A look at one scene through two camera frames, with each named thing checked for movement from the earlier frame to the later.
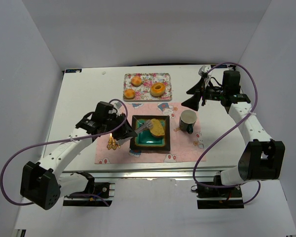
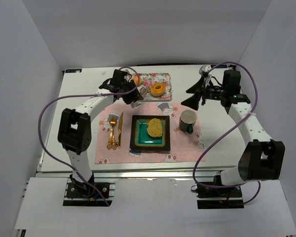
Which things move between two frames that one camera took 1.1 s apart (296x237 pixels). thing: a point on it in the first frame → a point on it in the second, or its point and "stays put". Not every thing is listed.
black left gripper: (122, 124) → (128, 92)
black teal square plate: (145, 140) stays put
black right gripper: (203, 92) stays put
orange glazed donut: (157, 89) stays put
